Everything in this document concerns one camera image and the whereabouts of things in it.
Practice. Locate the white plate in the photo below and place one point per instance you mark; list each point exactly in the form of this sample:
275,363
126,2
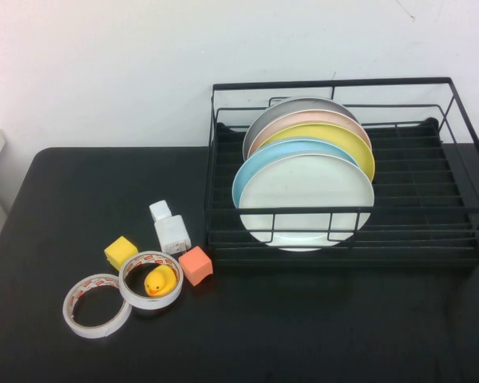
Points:
303,187

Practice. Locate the orange foam cube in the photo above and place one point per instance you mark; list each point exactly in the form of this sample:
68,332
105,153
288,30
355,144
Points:
195,265

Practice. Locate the yellow rubber duck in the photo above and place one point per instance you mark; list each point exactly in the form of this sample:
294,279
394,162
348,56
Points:
159,281

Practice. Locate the grey plate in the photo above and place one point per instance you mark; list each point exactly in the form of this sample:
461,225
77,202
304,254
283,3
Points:
287,107

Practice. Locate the white charger plug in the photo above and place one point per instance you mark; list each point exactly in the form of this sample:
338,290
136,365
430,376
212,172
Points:
171,231

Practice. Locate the light blue plate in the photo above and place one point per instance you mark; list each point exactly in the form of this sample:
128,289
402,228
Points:
263,159

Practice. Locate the pink plate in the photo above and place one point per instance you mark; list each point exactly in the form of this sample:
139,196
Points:
323,117

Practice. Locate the yellow foam cube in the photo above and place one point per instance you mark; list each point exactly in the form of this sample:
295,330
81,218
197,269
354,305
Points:
120,247

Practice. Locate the small white cube adapter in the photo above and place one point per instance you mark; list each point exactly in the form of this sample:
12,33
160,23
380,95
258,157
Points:
159,209

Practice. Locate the white double-sided tape roll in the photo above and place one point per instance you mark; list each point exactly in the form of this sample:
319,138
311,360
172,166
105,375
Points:
92,332
149,305

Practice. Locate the yellow plate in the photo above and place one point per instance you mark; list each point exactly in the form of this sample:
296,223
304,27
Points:
343,137

